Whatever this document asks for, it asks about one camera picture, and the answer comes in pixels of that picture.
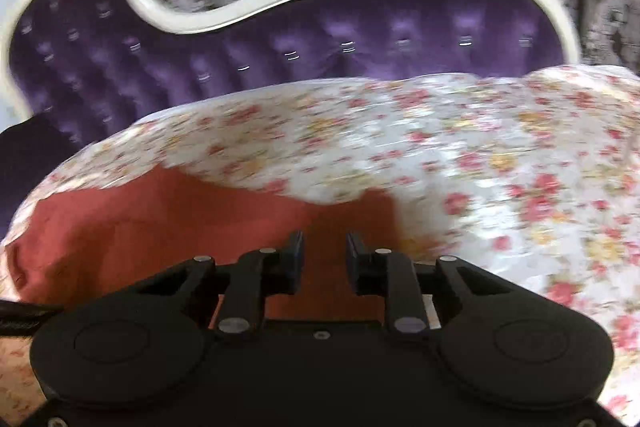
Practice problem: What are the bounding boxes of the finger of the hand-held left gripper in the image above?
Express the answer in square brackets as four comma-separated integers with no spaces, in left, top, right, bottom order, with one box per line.
[0,299,66,339]

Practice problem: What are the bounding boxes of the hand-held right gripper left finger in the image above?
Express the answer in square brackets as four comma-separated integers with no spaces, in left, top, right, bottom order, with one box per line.
[132,230,306,339]

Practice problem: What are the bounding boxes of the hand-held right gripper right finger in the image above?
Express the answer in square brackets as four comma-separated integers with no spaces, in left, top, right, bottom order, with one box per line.
[346,231,502,338]

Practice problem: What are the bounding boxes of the floral blanket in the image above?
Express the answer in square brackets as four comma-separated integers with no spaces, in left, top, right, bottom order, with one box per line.
[0,64,640,427]

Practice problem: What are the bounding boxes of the purple tufted sofa, white frame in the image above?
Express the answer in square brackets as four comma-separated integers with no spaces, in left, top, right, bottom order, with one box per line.
[0,0,584,235]

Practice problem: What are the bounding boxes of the red-brown pants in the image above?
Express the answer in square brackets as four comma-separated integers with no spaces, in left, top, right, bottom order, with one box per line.
[10,166,402,324]

